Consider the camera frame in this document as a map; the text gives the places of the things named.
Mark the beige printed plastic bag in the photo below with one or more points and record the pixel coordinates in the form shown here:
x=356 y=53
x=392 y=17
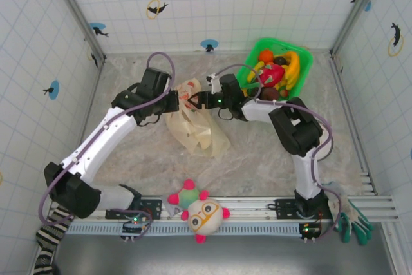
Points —
x=193 y=130

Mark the dark brown fake avocado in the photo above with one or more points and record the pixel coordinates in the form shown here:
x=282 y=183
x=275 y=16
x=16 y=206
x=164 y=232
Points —
x=269 y=93

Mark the pink fake peach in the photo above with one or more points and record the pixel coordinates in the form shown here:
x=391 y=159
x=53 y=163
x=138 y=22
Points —
x=283 y=93

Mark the green plastic basket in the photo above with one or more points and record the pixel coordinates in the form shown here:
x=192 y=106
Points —
x=305 y=65

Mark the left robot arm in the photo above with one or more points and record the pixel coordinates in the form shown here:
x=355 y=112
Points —
x=96 y=139

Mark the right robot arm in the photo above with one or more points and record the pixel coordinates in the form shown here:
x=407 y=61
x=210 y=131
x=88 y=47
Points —
x=305 y=175

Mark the yellow fake corn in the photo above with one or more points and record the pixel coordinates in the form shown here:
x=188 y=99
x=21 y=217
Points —
x=254 y=70

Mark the large fake orange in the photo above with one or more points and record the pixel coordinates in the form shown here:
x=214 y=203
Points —
x=266 y=55

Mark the dark fake mangosteen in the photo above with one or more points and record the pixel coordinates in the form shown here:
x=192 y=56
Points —
x=280 y=60

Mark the yellow fake banana bunch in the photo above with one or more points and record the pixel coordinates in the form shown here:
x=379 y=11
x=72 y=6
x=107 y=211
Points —
x=293 y=65

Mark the seal blue oval sticker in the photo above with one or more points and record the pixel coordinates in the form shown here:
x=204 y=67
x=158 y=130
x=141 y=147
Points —
x=209 y=44

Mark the shark blue oval sticker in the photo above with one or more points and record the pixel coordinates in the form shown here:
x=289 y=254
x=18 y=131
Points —
x=98 y=28

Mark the bird blue oval sticker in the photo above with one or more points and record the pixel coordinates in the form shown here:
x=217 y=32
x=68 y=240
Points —
x=54 y=89

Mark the round plush toy with glasses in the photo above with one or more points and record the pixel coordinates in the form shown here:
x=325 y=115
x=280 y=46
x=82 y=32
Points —
x=204 y=217

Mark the small circuit board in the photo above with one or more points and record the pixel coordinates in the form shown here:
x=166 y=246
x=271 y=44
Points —
x=309 y=230
x=135 y=223

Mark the black white striped sock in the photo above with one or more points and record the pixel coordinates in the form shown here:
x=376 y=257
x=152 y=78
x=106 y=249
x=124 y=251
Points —
x=48 y=239

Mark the green white work glove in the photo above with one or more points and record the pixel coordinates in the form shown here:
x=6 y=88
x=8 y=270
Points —
x=357 y=226

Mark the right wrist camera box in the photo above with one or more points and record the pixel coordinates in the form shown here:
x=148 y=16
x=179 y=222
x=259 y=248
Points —
x=212 y=78

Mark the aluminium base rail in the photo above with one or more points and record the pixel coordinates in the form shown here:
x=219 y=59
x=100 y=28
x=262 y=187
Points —
x=251 y=205

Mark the grey metal frame post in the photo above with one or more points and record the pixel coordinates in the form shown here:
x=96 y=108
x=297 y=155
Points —
x=357 y=11
x=77 y=11

